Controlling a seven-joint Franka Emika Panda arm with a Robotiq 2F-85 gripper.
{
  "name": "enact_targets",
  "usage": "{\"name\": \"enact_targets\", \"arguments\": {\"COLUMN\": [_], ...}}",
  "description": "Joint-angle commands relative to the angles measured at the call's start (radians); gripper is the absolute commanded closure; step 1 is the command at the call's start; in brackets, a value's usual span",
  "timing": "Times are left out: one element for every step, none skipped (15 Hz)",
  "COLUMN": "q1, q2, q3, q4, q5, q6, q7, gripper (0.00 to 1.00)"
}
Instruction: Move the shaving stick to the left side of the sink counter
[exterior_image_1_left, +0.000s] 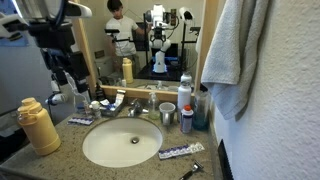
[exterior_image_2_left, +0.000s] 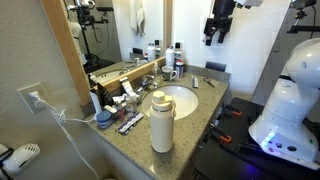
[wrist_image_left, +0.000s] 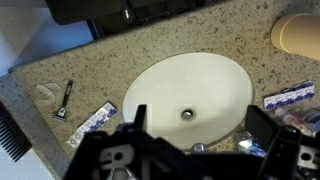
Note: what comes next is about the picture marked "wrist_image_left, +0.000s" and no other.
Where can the blue white blister pack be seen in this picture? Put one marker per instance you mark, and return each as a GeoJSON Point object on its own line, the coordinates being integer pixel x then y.
{"type": "Point", "coordinates": [290, 95]}

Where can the clear plastic razor cover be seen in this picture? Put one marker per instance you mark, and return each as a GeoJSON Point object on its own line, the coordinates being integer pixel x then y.
{"type": "Point", "coordinates": [48, 91]}

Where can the blue round container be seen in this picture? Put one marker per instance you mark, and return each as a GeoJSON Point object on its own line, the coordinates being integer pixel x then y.
{"type": "Point", "coordinates": [313, 120]}

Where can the small clear red labelled tube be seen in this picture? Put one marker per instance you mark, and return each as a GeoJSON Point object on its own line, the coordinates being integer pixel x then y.
{"type": "Point", "coordinates": [293, 120]}

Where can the cream insulated water bottle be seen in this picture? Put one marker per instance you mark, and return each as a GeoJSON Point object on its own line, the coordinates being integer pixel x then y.
{"type": "Point", "coordinates": [298, 35]}

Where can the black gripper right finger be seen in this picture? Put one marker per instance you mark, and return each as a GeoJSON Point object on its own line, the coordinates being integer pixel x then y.
{"type": "Point", "coordinates": [260, 126]}

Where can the white oval sink basin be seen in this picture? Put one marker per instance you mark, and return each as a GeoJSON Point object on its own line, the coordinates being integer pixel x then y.
{"type": "Point", "coordinates": [186, 83]}

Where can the black ribbed comb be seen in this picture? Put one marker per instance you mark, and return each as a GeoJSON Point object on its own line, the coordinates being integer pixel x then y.
{"type": "Point", "coordinates": [11, 136]}

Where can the chrome sink faucet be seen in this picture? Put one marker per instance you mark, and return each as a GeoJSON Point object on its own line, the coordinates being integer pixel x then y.
{"type": "Point", "coordinates": [199, 147]}

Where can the metal sink drain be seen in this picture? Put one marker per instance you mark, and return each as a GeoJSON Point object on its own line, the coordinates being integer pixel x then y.
{"type": "Point", "coordinates": [187, 114]}

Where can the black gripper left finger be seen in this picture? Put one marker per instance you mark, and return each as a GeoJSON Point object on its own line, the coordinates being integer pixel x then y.
{"type": "Point", "coordinates": [140, 116]}

